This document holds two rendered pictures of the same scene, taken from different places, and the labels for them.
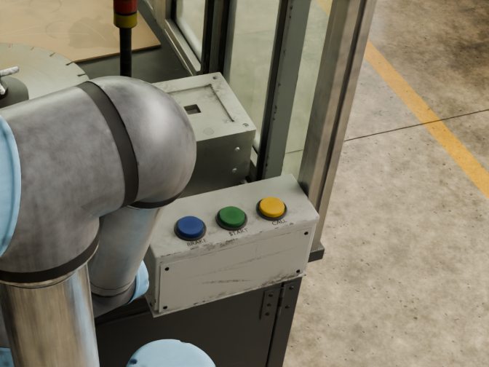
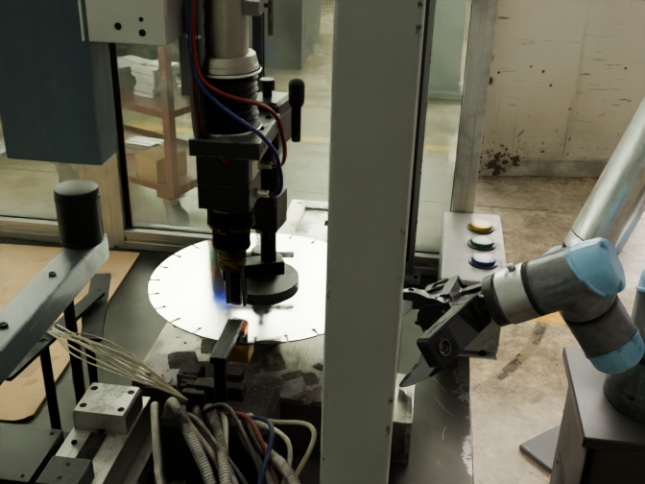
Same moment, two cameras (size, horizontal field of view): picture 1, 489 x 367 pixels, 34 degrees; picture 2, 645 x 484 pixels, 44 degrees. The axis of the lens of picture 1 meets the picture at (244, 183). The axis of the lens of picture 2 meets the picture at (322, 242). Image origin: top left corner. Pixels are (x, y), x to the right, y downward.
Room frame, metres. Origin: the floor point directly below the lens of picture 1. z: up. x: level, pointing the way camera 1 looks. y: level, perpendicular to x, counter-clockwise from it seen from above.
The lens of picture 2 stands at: (0.36, 1.22, 1.53)
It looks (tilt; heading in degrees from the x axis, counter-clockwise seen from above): 26 degrees down; 306
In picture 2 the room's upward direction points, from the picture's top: 2 degrees clockwise
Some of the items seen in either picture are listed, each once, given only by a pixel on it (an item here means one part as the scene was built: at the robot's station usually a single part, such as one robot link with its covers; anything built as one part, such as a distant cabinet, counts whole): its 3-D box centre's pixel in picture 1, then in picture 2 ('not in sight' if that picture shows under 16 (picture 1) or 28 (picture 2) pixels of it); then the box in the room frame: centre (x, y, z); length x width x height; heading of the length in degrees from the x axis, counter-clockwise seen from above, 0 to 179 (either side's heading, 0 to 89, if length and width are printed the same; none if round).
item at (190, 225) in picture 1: (190, 229); (483, 262); (0.85, 0.07, 0.90); 0.04 x 0.04 x 0.02
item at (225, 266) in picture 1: (224, 244); (468, 280); (0.90, 0.02, 0.82); 0.28 x 0.11 x 0.15; 118
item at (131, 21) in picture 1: (125, 15); not in sight; (1.29, 0.26, 0.98); 0.05 x 0.04 x 0.03; 28
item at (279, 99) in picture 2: not in sight; (268, 157); (0.99, 0.49, 1.17); 0.06 x 0.05 x 0.20; 109
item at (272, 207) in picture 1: (271, 209); (480, 228); (0.92, -0.05, 0.90); 0.04 x 0.04 x 0.02
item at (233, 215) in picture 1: (231, 218); (482, 244); (0.89, 0.01, 0.90); 0.04 x 0.04 x 0.02
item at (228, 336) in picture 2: not in sight; (228, 357); (0.95, 0.61, 0.95); 0.10 x 0.03 x 0.07; 118
